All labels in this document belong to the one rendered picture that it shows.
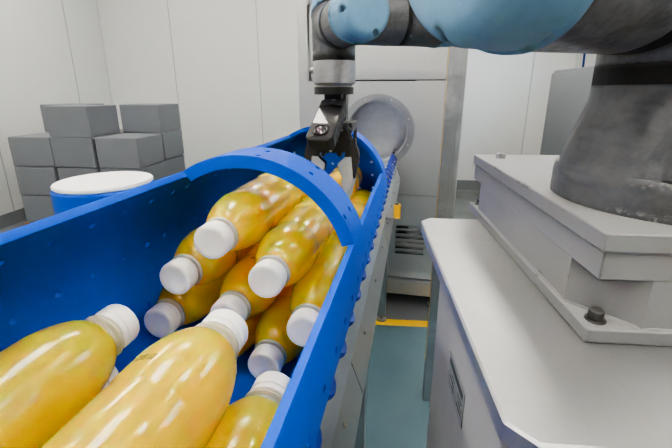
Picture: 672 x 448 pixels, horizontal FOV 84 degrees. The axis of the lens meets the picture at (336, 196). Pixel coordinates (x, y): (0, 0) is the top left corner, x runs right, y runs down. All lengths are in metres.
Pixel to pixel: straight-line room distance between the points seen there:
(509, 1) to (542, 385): 0.20
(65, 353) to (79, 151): 3.61
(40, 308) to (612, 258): 0.46
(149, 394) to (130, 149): 3.42
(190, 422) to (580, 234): 0.27
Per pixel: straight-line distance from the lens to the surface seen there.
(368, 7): 0.56
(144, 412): 0.25
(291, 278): 0.43
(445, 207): 1.45
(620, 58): 0.34
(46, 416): 0.33
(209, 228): 0.41
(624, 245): 0.28
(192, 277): 0.45
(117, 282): 0.52
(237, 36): 5.37
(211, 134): 5.52
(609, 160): 0.32
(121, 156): 3.70
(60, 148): 4.02
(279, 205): 0.50
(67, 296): 0.47
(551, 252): 0.34
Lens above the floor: 1.30
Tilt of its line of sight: 16 degrees down
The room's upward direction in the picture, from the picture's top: straight up
